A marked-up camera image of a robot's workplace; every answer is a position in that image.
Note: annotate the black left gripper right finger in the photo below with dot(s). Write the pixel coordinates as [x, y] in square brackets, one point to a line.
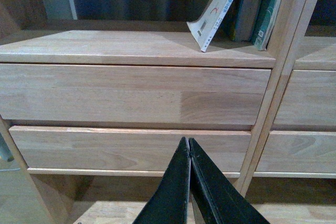
[216, 197]

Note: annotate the wooden drawer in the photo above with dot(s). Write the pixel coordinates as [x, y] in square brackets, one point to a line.
[298, 152]
[309, 100]
[121, 150]
[132, 94]

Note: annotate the wooden bookshelf right unit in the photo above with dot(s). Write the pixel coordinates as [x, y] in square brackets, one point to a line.
[292, 50]

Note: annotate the upper right wooden drawer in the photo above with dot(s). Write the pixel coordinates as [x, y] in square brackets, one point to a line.
[309, 100]

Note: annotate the wooden bookshelf left unit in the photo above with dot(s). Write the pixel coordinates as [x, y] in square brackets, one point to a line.
[34, 40]

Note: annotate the wooden bookshelf unit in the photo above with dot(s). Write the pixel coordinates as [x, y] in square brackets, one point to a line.
[34, 40]
[292, 50]

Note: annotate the colourful green cartoon book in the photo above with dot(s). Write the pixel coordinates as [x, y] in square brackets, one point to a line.
[244, 18]

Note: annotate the upper left wooden drawer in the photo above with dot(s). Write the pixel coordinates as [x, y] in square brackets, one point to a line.
[132, 94]

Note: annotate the lower right wooden drawer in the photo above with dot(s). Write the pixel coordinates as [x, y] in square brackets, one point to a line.
[298, 152]

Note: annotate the green patterned thin book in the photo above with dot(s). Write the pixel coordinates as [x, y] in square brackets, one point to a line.
[265, 23]

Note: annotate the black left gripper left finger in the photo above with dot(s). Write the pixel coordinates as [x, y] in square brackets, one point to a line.
[169, 204]

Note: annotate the lower left wooden drawer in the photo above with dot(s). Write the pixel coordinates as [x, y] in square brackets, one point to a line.
[121, 150]

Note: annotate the white paperback story book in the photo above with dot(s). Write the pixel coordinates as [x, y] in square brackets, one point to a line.
[205, 27]

